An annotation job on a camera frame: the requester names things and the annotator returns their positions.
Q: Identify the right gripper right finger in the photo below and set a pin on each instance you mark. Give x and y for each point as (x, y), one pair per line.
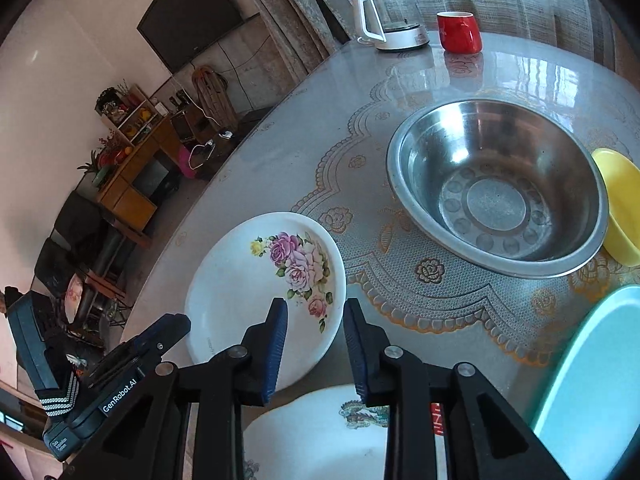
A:
(445, 423)

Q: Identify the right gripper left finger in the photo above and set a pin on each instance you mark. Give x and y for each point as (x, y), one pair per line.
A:
(173, 414)

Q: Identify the teal plastic tray plate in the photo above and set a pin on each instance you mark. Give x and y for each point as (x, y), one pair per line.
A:
(589, 415)

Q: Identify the white floral rose plate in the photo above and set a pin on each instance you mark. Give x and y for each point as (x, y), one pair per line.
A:
(276, 255)

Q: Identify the large stainless steel bowl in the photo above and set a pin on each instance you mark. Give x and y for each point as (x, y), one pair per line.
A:
(500, 186)

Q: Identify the yellow plastic bowl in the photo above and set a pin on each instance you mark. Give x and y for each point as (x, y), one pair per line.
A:
(621, 178)

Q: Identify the wooden shelf cabinet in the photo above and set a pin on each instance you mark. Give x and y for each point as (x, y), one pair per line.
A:
(138, 134)

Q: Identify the red ceramic mug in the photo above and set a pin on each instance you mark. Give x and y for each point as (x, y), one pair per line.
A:
(459, 32)

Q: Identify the beige curtain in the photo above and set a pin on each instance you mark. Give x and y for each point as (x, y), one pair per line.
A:
(305, 32)

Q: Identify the white glass electric kettle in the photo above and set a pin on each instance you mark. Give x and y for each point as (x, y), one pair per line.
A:
(389, 25)

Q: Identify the wooden chair by wall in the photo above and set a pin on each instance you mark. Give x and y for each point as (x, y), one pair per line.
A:
(211, 89)

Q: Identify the black wall television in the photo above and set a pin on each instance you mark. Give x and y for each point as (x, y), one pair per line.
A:
(180, 30)

